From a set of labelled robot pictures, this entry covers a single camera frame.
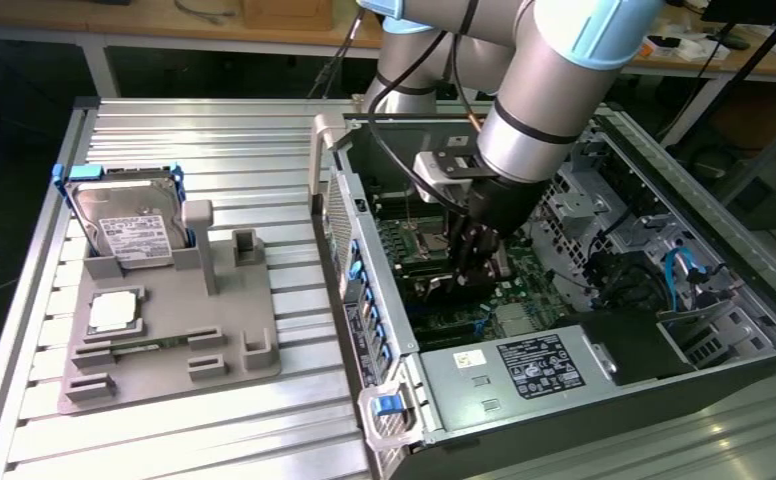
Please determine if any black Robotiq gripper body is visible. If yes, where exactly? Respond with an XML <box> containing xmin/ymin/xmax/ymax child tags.
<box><xmin>464</xmin><ymin>174</ymin><xmax>553</xmax><ymax>240</ymax></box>

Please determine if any short black expansion slot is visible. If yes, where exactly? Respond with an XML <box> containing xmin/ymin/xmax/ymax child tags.
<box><xmin>417</xmin><ymin>322</ymin><xmax>491</xmax><ymax>349</ymax></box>

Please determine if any CPU socket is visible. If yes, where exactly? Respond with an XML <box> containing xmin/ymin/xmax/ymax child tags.
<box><xmin>413</xmin><ymin>219</ymin><xmax>460</xmax><ymax>257</ymax></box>

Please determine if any labelled black RAM stick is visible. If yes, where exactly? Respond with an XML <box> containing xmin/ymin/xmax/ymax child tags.
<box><xmin>397</xmin><ymin>259</ymin><xmax>456</xmax><ymax>277</ymax></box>

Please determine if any green motherboard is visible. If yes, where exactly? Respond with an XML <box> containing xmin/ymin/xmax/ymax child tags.
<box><xmin>371</xmin><ymin>189</ymin><xmax>603</xmax><ymax>351</ymax></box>

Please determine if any silver disk bay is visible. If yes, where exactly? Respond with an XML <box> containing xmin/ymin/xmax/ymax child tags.
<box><xmin>533</xmin><ymin>122</ymin><xmax>687</xmax><ymax>306</ymax></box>

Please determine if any silver chipset heatsink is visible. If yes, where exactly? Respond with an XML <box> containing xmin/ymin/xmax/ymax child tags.
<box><xmin>496</xmin><ymin>305</ymin><xmax>531</xmax><ymax>337</ymax></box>

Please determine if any open black PC case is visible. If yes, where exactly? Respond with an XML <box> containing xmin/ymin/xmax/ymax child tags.
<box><xmin>310</xmin><ymin>102</ymin><xmax>776</xmax><ymax>480</ymax></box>

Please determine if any grey power supply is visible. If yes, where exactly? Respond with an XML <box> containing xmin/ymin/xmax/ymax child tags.
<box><xmin>416</xmin><ymin>327</ymin><xmax>627</xmax><ymax>435</ymax></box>

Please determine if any slotted silver drive cage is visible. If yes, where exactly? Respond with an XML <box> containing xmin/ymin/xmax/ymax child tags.
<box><xmin>653</xmin><ymin>294</ymin><xmax>776</xmax><ymax>374</ymax></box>

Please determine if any black tower computer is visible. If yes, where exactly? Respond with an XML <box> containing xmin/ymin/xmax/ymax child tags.
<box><xmin>720</xmin><ymin>162</ymin><xmax>776</xmax><ymax>231</ymax></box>

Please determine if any white orange parts box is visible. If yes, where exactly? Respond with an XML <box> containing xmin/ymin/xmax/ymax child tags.
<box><xmin>640</xmin><ymin>33</ymin><xmax>724</xmax><ymax>64</ymax></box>

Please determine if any black slanted pole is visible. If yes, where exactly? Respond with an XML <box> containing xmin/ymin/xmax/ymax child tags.
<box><xmin>653</xmin><ymin>0</ymin><xmax>776</xmax><ymax>149</ymax></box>

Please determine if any grey parts rack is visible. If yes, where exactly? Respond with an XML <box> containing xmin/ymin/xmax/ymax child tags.
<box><xmin>57</xmin><ymin>199</ymin><xmax>284</xmax><ymax>416</ymax></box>

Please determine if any silver hard disk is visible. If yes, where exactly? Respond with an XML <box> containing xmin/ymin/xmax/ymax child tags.
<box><xmin>70</xmin><ymin>177</ymin><xmax>189</xmax><ymax>271</ymax></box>

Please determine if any green RAM stick bare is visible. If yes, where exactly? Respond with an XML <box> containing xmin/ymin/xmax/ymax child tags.
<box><xmin>110</xmin><ymin>335</ymin><xmax>193</xmax><ymax>354</ymax></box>

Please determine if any silver CPU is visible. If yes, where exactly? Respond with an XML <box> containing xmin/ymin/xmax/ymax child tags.
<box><xmin>86</xmin><ymin>292</ymin><xmax>144</xmax><ymax>334</ymax></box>

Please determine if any black monitor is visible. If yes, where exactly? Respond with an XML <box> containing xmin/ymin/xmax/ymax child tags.
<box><xmin>699</xmin><ymin>0</ymin><xmax>776</xmax><ymax>25</ymax></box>

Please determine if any blue disk caddy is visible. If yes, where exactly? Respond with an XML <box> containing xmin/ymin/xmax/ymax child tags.
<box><xmin>50</xmin><ymin>162</ymin><xmax>186</xmax><ymax>257</ymax></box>

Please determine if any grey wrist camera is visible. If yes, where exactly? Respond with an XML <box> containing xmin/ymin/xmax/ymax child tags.
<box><xmin>412</xmin><ymin>148</ymin><xmax>500</xmax><ymax>205</ymax></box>

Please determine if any black wire bundle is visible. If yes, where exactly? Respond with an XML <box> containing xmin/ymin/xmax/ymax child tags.
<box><xmin>587</xmin><ymin>249</ymin><xmax>671</xmax><ymax>312</ymax></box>

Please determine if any looped black cable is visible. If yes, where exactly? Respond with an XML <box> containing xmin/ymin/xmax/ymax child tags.
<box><xmin>367</xmin><ymin>27</ymin><xmax>469</xmax><ymax>221</ymax></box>

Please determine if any black plastic duct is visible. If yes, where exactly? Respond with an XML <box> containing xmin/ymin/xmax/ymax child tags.
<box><xmin>553</xmin><ymin>307</ymin><xmax>700</xmax><ymax>387</ymax></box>

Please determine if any blue wire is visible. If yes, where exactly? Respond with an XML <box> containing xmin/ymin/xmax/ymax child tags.
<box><xmin>660</xmin><ymin>244</ymin><xmax>700</xmax><ymax>314</ymax></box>

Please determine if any black cable copper end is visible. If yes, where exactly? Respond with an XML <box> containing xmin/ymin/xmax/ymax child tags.
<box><xmin>444</xmin><ymin>0</ymin><xmax>484</xmax><ymax>134</ymax></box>

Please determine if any black cable with plug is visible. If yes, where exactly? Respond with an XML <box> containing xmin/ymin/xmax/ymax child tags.
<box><xmin>304</xmin><ymin>7</ymin><xmax>369</xmax><ymax>101</ymax></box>

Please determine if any grey coiled cable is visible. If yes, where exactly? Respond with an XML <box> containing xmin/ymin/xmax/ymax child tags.
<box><xmin>173</xmin><ymin>0</ymin><xmax>237</xmax><ymax>26</ymax></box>

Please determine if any wooden desk white frame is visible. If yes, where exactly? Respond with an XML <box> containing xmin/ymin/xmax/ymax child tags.
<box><xmin>0</xmin><ymin>0</ymin><xmax>776</xmax><ymax>81</ymax></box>

